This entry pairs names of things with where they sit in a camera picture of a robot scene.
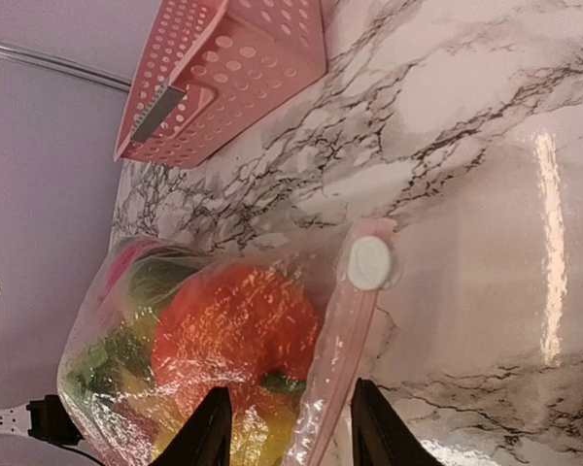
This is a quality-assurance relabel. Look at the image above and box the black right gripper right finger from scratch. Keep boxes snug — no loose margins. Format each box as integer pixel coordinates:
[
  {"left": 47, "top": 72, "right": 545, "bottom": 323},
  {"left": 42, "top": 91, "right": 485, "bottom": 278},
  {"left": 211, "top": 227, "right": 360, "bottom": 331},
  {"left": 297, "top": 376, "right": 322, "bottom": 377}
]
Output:
[{"left": 351, "top": 379, "right": 442, "bottom": 466}]

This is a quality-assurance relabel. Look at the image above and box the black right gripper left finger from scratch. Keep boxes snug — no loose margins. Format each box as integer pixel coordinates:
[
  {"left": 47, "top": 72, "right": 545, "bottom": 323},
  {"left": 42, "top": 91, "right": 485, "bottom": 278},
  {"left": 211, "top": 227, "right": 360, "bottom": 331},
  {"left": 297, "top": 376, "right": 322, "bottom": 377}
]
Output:
[{"left": 151, "top": 387, "right": 232, "bottom": 466}]

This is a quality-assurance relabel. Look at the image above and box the orange fake pumpkin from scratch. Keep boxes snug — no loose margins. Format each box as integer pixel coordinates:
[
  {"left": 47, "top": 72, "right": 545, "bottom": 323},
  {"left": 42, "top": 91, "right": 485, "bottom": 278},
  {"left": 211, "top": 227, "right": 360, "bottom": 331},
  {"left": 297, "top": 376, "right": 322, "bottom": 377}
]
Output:
[{"left": 152, "top": 264, "right": 321, "bottom": 417}]

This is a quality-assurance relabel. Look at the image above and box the clear zip top bag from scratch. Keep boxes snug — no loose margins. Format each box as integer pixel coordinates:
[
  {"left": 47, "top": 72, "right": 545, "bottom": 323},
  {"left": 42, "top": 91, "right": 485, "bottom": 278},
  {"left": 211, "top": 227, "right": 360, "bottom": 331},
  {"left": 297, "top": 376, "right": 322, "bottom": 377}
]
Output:
[{"left": 56, "top": 218, "right": 398, "bottom": 465}]

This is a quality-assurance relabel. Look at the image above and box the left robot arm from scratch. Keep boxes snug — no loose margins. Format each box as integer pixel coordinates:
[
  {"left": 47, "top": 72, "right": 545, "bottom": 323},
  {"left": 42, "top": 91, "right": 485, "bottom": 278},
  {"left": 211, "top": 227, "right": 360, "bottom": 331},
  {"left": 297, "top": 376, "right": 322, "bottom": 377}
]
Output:
[{"left": 0, "top": 394, "right": 84, "bottom": 447}]

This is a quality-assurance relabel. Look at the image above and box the white bag slider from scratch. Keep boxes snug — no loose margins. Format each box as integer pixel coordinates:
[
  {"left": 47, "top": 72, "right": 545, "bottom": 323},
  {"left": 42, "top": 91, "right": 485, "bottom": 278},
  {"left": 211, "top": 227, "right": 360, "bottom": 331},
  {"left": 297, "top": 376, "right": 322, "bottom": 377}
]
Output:
[{"left": 347, "top": 236, "right": 393, "bottom": 291}]

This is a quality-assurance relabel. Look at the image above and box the pink perforated plastic basket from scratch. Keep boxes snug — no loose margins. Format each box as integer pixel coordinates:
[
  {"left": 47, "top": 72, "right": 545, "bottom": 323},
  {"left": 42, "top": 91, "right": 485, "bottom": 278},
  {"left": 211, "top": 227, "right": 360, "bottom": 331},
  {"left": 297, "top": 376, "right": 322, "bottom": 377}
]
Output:
[{"left": 114, "top": 0, "right": 327, "bottom": 169}]

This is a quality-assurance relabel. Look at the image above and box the left aluminium frame post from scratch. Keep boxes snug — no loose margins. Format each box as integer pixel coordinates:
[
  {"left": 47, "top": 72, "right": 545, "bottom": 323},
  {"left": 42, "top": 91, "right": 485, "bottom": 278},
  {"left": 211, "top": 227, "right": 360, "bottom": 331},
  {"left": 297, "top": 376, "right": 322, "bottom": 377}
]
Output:
[{"left": 0, "top": 42, "right": 131, "bottom": 93}]

